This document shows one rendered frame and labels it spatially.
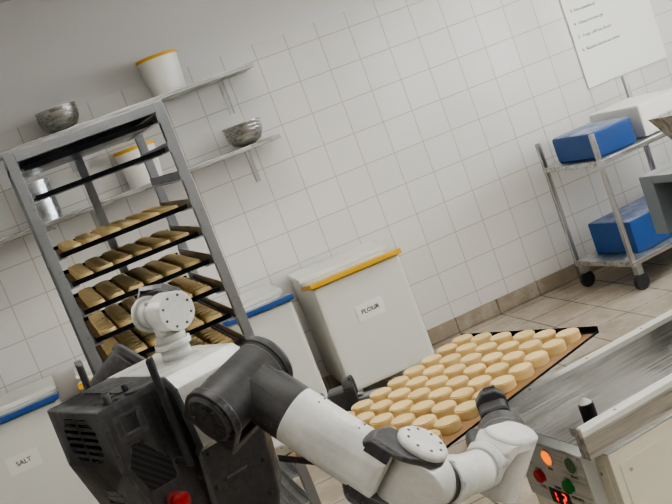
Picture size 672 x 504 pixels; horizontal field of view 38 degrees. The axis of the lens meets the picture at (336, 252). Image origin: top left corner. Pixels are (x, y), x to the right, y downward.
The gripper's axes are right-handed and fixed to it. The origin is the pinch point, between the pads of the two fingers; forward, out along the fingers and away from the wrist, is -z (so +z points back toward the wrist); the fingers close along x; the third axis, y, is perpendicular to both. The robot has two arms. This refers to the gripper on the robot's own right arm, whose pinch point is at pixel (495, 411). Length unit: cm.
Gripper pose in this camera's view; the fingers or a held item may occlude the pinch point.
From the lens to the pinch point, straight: 187.2
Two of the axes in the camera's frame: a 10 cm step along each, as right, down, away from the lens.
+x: -3.5, -9.2, -1.5
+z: -0.6, 1.8, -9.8
